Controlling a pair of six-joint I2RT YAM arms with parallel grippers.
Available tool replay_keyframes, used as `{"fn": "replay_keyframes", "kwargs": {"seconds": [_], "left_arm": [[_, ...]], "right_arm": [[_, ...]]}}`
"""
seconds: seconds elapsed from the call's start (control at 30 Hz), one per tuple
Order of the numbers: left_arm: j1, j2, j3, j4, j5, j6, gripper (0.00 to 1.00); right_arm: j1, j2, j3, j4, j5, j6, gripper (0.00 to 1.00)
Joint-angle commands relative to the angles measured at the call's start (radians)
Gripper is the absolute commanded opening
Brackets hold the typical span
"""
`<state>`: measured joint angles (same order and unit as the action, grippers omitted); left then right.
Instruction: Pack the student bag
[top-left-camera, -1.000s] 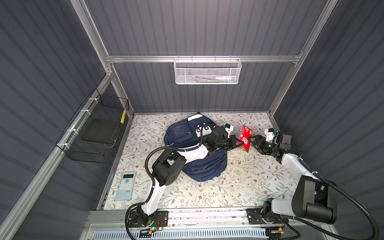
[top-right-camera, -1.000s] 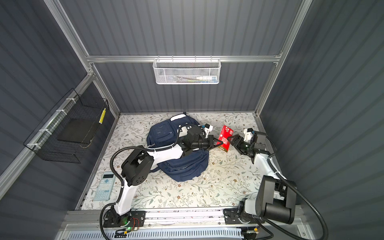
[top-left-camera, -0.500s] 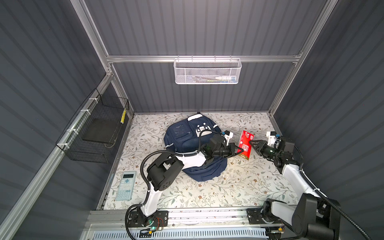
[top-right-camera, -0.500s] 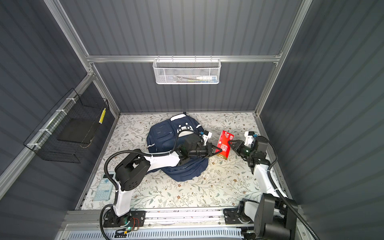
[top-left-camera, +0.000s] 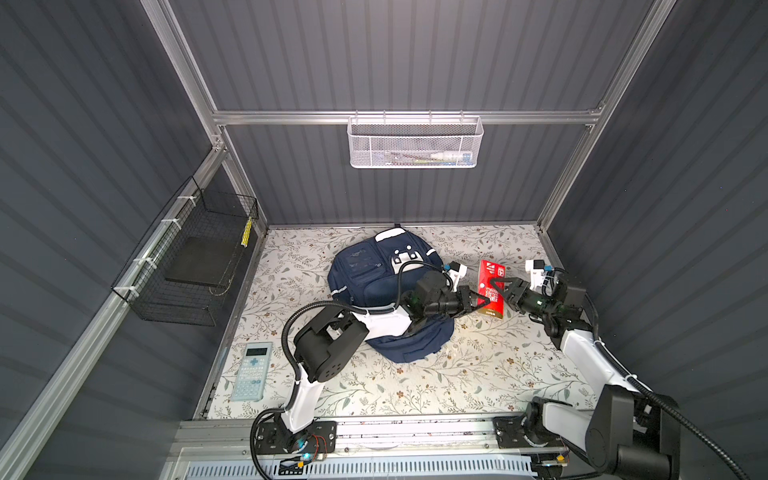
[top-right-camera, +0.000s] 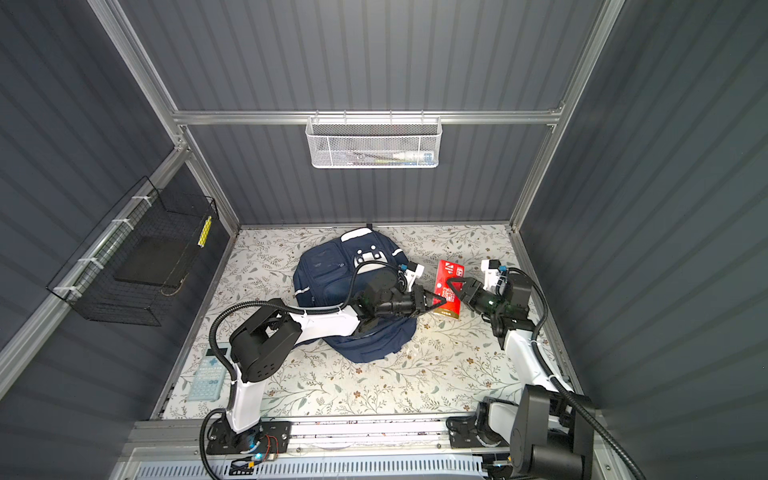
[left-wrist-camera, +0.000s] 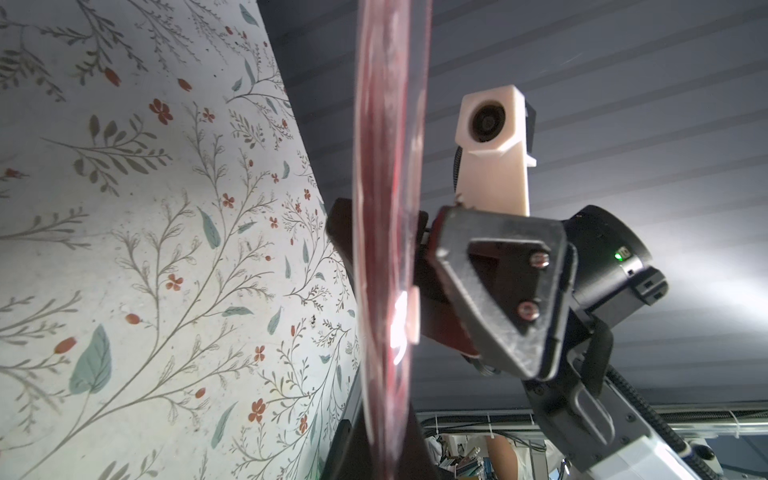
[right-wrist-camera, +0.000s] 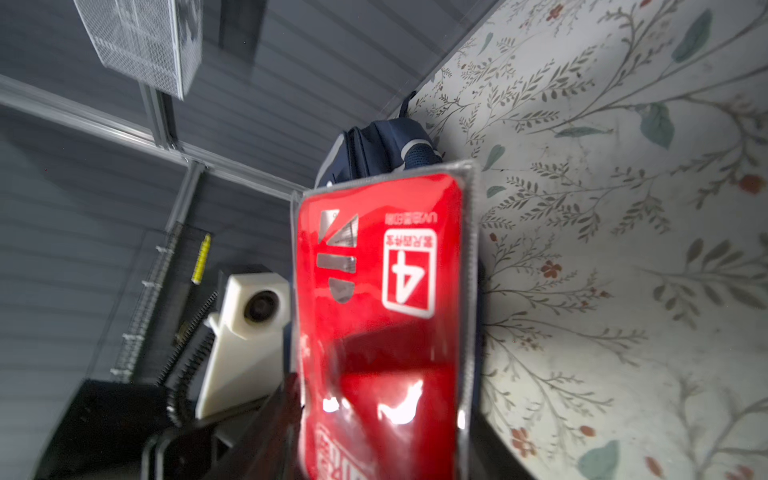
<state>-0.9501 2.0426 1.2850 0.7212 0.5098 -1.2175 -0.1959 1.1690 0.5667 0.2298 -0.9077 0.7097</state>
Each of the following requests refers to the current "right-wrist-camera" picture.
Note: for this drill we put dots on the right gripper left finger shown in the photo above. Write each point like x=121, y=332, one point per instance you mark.
x=269, y=446

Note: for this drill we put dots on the navy blue student backpack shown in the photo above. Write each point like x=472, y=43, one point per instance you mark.
x=382, y=147

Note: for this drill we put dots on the white wire mesh basket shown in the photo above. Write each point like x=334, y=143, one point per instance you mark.
x=156, y=42

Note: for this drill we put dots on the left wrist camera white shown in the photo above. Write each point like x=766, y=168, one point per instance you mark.
x=246, y=362

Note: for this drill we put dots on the red card pack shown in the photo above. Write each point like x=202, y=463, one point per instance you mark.
x=385, y=319

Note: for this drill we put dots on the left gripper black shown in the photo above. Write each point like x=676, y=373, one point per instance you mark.
x=137, y=431

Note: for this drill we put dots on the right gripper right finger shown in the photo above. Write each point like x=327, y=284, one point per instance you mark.
x=489, y=458

